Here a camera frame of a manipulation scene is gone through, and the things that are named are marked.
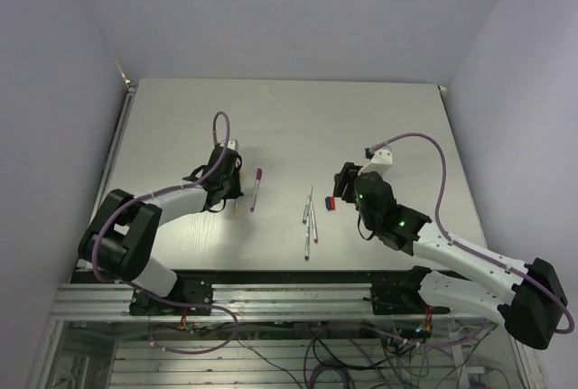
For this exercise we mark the purple marker pen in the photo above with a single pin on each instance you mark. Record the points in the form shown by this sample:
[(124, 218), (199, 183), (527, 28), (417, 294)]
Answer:
[(259, 173)]

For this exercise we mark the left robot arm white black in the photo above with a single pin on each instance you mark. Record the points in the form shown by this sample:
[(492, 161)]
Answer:
[(120, 238)]

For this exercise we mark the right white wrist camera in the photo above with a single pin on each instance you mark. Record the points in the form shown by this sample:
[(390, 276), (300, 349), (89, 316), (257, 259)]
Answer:
[(379, 161)]

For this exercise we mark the red marker pen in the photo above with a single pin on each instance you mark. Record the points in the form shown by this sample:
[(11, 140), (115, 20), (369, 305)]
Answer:
[(313, 222)]

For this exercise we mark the green marker pen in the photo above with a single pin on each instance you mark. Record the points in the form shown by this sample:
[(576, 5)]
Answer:
[(307, 206)]

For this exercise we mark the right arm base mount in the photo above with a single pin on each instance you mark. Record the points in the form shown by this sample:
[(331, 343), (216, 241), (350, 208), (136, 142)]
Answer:
[(397, 292)]

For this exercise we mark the aluminium frame rail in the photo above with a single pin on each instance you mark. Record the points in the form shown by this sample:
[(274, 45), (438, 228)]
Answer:
[(269, 302)]

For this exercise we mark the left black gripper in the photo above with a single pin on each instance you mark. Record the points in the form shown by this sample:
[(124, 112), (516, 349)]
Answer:
[(235, 192)]

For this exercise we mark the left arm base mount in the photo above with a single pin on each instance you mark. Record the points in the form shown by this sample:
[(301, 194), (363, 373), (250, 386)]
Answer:
[(189, 295)]

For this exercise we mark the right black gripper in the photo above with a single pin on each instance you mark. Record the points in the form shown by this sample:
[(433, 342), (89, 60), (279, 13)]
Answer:
[(344, 181)]

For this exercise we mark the black marker pen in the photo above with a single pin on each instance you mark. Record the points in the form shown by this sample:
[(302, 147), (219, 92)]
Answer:
[(308, 231)]

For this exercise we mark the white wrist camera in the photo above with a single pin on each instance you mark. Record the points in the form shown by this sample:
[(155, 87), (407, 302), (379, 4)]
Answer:
[(379, 161), (231, 144)]

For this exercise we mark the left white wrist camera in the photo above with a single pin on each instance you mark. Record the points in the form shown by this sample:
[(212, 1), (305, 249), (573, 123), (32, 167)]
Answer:
[(231, 144)]

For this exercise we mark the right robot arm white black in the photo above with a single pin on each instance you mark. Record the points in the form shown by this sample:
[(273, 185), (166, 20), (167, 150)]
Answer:
[(527, 299)]

